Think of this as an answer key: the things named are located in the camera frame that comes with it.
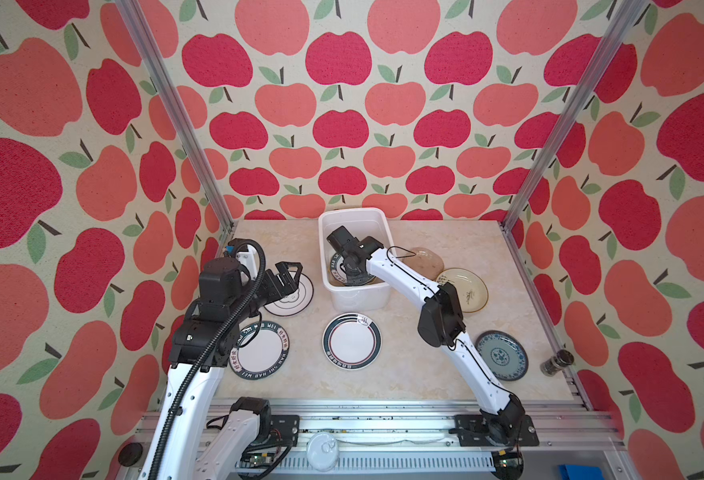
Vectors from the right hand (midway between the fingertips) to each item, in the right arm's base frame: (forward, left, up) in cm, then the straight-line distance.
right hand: (350, 256), depth 99 cm
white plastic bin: (+13, -8, +4) cm, 15 cm away
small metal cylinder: (-28, -58, -5) cm, 65 cm away
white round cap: (-54, +1, -5) cm, 55 cm away
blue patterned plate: (-24, -48, -10) cm, 55 cm away
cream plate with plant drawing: (-3, -42, -10) cm, 44 cm away
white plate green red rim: (-26, -3, -9) cm, 27 cm away
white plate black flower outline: (-14, +17, -10) cm, 24 cm away
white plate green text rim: (-31, +23, -9) cm, 40 cm away
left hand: (-25, +10, +23) cm, 35 cm away
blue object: (-52, -59, -8) cm, 79 cm away
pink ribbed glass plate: (+8, -27, -9) cm, 29 cm away
